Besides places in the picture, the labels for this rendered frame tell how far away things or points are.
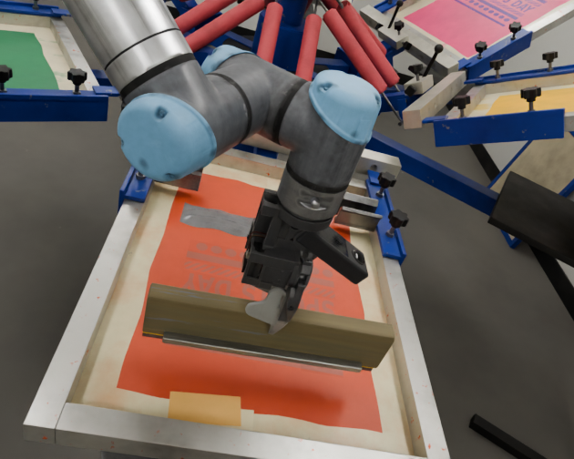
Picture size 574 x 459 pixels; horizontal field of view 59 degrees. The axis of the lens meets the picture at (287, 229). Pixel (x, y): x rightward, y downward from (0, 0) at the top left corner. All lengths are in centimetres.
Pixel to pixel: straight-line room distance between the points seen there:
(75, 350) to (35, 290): 145
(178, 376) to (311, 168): 41
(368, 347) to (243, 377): 20
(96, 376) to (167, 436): 15
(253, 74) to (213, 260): 53
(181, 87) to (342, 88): 16
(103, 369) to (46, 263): 155
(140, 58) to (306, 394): 58
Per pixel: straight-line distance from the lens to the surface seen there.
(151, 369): 81
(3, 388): 196
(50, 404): 74
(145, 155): 45
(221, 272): 97
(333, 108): 50
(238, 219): 110
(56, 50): 173
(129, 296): 90
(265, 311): 68
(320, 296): 100
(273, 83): 54
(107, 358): 82
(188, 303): 70
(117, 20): 46
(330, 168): 53
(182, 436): 72
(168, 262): 97
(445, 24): 239
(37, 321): 212
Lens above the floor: 162
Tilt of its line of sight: 36 degrees down
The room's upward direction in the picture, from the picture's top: 20 degrees clockwise
